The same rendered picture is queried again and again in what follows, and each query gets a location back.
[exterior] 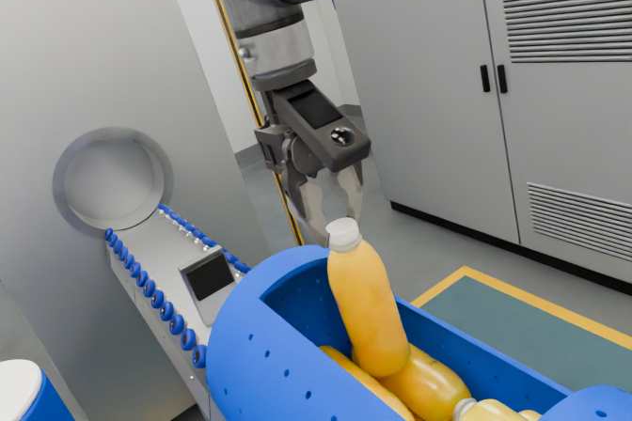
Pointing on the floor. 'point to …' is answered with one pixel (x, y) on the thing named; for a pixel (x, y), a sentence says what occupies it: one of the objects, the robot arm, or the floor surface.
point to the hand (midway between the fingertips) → (340, 230)
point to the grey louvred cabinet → (505, 100)
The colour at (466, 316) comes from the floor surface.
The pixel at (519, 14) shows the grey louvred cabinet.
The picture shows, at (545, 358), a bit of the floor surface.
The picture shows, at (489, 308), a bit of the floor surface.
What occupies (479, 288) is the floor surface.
